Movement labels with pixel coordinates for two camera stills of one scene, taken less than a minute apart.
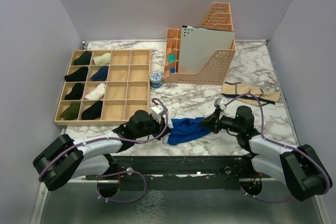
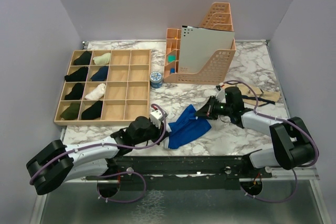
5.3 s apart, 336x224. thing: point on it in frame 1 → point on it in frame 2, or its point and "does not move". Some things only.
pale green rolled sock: [103, 60] does not move
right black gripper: [212, 121] → [207, 110]
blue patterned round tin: [156, 77] does not move
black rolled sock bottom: [93, 112] does not move
